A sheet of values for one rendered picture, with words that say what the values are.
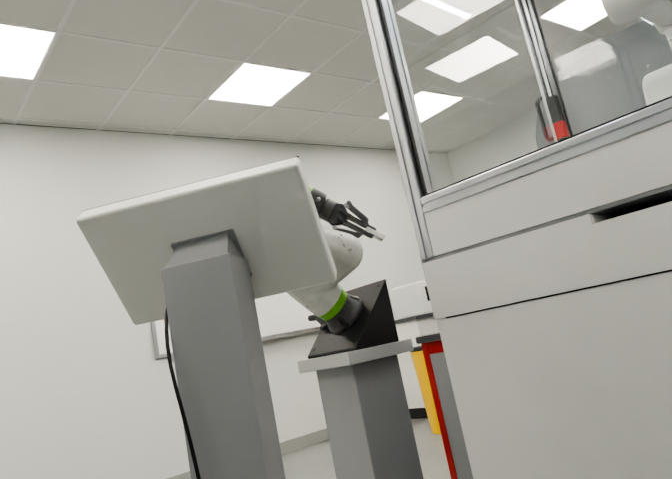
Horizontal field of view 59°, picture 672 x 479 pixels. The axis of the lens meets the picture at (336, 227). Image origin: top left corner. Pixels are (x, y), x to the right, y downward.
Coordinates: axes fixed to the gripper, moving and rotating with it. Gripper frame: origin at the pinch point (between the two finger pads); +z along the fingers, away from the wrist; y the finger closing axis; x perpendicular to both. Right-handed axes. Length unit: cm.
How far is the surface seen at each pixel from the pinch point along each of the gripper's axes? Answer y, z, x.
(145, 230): -46, -56, -57
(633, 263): -19, 31, -98
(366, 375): -45.2, 15.6, -4.3
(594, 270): -21, 28, -92
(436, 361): -25, 44, 23
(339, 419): -60, 15, 5
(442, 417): -42, 55, 26
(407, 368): 26, 128, 338
